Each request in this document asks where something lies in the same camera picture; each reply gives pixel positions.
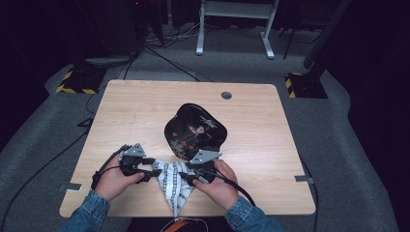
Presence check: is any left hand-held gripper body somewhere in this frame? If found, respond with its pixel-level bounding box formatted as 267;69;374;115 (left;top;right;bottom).
118;143;148;177

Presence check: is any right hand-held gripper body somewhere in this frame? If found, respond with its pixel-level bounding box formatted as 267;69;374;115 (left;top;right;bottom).
189;149;222;184

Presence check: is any white black-patterned cloth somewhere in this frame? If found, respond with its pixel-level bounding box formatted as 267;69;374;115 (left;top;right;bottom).
151;159;198;218

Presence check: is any black floral lacquer plate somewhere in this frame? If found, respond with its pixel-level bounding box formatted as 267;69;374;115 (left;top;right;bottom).
163;102;228;162

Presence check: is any person's left hand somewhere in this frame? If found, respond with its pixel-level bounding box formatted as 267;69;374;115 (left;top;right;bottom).
95;159;145;202

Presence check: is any person's right hand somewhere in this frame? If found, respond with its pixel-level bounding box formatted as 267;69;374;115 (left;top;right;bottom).
192;159;240;211

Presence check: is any black yellow-striped stand base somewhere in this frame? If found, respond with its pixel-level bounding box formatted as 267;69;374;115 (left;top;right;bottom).
284;72;328;100
56;64;107;95

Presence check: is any grey flat floor base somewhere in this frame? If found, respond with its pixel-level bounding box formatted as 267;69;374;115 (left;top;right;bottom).
85;55;133;68

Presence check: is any black tripod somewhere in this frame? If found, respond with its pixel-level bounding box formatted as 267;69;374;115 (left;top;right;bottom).
278;13;323;60

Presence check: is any slanted black pole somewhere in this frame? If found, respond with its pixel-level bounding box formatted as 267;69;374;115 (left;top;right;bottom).
304;0;352;71

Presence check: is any thin white cable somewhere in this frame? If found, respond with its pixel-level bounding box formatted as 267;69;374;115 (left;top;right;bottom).
160;217;209;232

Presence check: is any right hand-held gripper black cable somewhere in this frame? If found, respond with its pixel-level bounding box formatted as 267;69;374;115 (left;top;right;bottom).
197;168;257;207

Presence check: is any orange strap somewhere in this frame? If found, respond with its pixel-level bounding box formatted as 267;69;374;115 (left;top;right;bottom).
165;219;190;232

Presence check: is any long black floor cable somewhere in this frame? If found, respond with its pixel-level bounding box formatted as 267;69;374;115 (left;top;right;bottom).
0;117;95;228

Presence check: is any bundle of floor cables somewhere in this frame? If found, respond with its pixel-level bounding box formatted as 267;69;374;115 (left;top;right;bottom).
122;22;214;83

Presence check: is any white metal stand frame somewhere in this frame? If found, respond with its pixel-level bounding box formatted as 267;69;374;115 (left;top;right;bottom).
195;0;279;60

